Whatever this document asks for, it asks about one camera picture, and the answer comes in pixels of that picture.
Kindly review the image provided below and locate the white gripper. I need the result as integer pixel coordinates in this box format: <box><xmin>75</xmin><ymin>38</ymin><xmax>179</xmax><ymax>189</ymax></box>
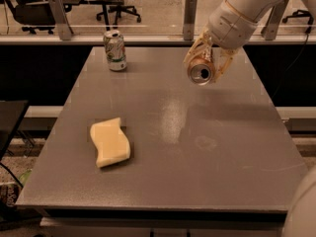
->
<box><xmin>184</xmin><ymin>0</ymin><xmax>258</xmax><ymax>83</ymax></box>

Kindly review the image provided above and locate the orange soda can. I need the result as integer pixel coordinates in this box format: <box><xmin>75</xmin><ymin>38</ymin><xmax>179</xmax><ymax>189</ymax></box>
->
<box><xmin>188</xmin><ymin>57</ymin><xmax>215</xmax><ymax>85</ymax></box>

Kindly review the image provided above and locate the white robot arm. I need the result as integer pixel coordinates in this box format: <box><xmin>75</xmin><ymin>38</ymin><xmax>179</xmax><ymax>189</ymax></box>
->
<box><xmin>184</xmin><ymin>0</ymin><xmax>316</xmax><ymax>85</ymax></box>

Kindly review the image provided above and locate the green white soda can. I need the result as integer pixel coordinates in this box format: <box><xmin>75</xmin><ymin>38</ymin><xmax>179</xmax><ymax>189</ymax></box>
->
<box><xmin>104</xmin><ymin>30</ymin><xmax>127</xmax><ymax>71</ymax></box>

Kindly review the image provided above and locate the black office chair right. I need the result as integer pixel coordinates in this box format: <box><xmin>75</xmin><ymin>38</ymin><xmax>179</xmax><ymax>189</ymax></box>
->
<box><xmin>282</xmin><ymin>9</ymin><xmax>314</xmax><ymax>25</ymax></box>

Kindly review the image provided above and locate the yellow wavy sponge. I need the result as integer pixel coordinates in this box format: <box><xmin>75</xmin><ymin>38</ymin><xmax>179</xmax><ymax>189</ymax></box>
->
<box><xmin>90</xmin><ymin>118</ymin><xmax>130</xmax><ymax>168</ymax></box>

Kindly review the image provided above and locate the black office chair left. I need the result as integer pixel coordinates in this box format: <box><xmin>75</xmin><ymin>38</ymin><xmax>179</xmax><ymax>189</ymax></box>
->
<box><xmin>0</xmin><ymin>0</ymin><xmax>89</xmax><ymax>36</ymax></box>

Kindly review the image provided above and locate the glass barrier panel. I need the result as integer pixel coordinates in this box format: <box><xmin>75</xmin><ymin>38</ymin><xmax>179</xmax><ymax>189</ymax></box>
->
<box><xmin>0</xmin><ymin>0</ymin><xmax>307</xmax><ymax>37</ymax></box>

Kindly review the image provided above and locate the middle metal railing bracket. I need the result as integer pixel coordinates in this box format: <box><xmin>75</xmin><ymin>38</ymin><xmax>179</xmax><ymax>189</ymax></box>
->
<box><xmin>183</xmin><ymin>0</ymin><xmax>198</xmax><ymax>40</ymax></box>

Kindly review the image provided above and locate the metal railing bracket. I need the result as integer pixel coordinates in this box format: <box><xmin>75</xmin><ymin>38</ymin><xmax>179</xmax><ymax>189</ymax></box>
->
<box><xmin>261</xmin><ymin>0</ymin><xmax>289</xmax><ymax>40</ymax></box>
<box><xmin>183</xmin><ymin>0</ymin><xmax>198</xmax><ymax>40</ymax></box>
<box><xmin>48</xmin><ymin>0</ymin><xmax>72</xmax><ymax>40</ymax></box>

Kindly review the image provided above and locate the right metal railing bracket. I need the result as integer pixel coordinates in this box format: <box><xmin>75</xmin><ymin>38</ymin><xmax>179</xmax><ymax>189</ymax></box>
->
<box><xmin>261</xmin><ymin>0</ymin><xmax>289</xmax><ymax>40</ymax></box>

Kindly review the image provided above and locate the left metal railing bracket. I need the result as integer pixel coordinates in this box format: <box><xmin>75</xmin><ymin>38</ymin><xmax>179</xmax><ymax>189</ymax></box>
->
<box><xmin>48</xmin><ymin>0</ymin><xmax>72</xmax><ymax>40</ymax></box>

